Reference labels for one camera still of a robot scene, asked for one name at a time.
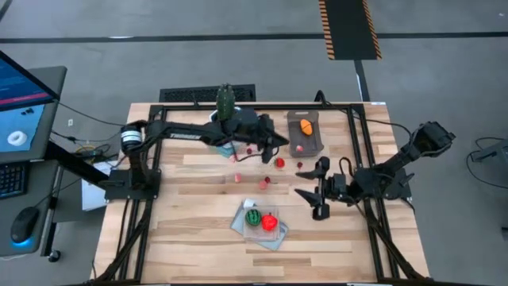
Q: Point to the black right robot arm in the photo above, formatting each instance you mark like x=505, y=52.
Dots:
x=397, y=163

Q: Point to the computer monitor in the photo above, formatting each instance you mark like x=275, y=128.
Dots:
x=20, y=131

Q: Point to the black caster wheel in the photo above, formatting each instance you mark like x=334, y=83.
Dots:
x=54, y=256

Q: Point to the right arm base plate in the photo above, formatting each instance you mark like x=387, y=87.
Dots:
x=402, y=187

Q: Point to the black striped floor mat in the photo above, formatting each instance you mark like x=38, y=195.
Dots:
x=349, y=28

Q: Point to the black computer mouse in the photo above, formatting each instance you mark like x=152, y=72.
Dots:
x=24, y=224

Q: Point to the green cactus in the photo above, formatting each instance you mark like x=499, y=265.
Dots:
x=225, y=101

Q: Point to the grey translucent plastic container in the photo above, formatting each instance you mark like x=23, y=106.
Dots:
x=313, y=147

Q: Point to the black keyboard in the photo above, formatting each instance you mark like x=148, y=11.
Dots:
x=12, y=180

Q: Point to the black floor vent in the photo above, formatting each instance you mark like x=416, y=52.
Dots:
x=186, y=94

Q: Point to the beige folded cloth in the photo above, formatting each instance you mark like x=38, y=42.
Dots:
x=262, y=235

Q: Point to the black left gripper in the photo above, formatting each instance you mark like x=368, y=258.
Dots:
x=248, y=127

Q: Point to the green toy watermelon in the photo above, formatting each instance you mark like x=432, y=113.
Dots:
x=253, y=218

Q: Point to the red toy strawberry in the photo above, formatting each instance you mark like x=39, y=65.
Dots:
x=280, y=162

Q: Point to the white box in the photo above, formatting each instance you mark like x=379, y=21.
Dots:
x=93, y=196

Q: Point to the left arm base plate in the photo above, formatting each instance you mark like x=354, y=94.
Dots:
x=119, y=190

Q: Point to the black aluminium table frame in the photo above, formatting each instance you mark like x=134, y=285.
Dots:
x=301, y=107

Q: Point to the red toy tomato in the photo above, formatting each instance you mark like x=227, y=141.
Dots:
x=270, y=222

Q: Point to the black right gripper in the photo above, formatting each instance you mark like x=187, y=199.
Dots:
x=337, y=186

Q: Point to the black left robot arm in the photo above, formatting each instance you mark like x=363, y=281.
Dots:
x=186, y=133

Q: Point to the grey desk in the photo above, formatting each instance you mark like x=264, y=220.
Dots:
x=16, y=250

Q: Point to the clear plastic tray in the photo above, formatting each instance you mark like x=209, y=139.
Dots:
x=238, y=226

